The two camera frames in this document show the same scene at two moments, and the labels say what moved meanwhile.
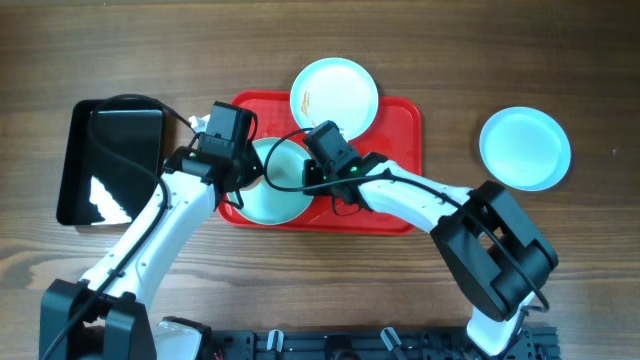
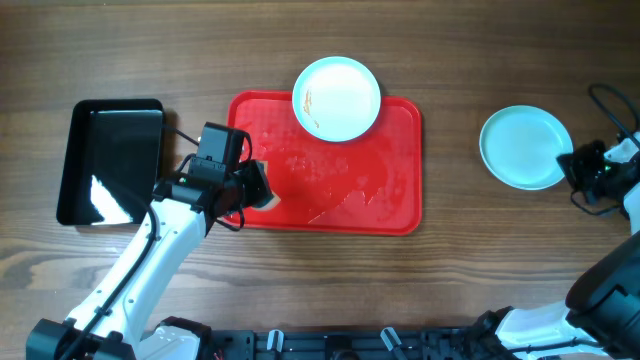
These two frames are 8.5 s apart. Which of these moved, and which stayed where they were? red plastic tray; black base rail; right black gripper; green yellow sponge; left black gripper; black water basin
Moved: right black gripper; left black gripper; green yellow sponge
Stayed: black water basin; red plastic tray; black base rail
